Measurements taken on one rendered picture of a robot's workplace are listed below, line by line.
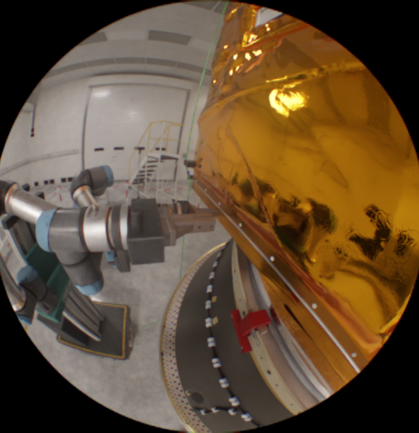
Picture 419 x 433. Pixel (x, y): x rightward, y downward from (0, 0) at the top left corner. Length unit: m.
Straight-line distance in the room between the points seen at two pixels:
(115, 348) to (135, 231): 1.70
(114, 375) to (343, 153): 2.29
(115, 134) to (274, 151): 7.22
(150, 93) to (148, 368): 8.25
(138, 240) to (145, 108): 7.24
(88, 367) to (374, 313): 2.34
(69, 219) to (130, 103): 7.29
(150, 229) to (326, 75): 0.38
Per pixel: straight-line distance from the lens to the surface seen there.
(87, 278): 0.32
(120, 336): 1.84
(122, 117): 7.40
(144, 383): 2.07
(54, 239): 0.27
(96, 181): 0.73
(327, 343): 0.38
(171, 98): 7.54
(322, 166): 0.25
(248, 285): 0.43
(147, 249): 0.20
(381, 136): 0.25
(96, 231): 0.23
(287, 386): 0.38
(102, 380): 2.23
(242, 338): 0.40
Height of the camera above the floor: 2.03
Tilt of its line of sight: 27 degrees down
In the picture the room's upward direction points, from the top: 11 degrees clockwise
